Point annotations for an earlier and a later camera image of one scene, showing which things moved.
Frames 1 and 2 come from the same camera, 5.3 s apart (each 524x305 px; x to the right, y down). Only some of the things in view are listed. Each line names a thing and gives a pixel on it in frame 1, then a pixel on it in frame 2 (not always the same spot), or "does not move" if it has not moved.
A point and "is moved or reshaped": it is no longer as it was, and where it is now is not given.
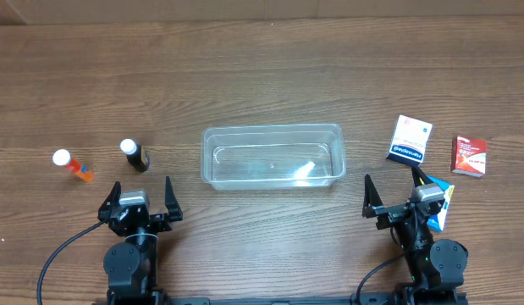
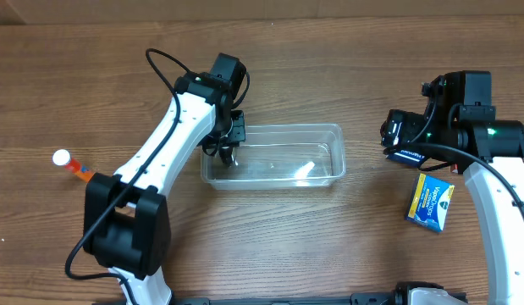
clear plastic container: [273, 157] does not move
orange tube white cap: [62, 158] does not move
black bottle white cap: [137, 156] is moved or reshaped
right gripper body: [397, 213] → [397, 130]
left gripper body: [140, 216] → [232, 135]
